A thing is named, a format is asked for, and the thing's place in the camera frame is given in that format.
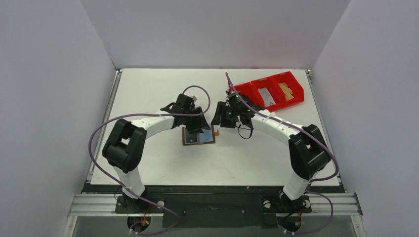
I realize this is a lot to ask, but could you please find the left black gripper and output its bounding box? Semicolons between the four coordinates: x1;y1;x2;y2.
183;107;210;134

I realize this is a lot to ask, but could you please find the brown leather card holder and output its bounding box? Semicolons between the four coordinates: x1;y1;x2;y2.
182;126;219;146

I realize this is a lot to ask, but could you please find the gold card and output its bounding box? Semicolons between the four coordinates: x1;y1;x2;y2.
283;91;294;101
279;83;293;94

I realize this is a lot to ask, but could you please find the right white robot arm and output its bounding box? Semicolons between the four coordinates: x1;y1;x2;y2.
211;92;331;211

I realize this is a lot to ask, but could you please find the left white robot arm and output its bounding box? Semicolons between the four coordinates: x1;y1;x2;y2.
102;94;211;212

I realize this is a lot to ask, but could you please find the gold card in bin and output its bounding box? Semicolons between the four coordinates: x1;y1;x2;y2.
279;83;293;94

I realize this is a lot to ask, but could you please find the red left bin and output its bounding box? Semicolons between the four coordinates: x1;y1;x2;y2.
234;82;265;109

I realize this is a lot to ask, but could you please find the red bin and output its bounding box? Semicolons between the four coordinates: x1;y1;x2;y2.
270;71;304;110
234;82;265;109
251;77;285;112

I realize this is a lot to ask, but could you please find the red middle bin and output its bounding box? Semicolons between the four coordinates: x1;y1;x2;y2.
251;77;285;112

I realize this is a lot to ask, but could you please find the red right bin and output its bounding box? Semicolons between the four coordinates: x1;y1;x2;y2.
270;71;304;110

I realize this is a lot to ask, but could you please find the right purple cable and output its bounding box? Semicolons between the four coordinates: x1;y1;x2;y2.
225;72;339;236

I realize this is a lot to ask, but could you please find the purple cable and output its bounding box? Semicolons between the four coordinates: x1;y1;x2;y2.
225;72;339;236
88;85;211;236

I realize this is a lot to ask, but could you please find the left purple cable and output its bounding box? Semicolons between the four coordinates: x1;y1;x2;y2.
88;85;211;236

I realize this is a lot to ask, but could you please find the black cable loop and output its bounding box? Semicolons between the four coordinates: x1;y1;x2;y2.
237;124;254;140

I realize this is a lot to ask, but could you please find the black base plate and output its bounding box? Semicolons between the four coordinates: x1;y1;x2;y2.
70;185;343;233

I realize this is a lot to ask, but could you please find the aluminium rail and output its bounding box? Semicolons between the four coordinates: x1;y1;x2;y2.
68;193;362;217

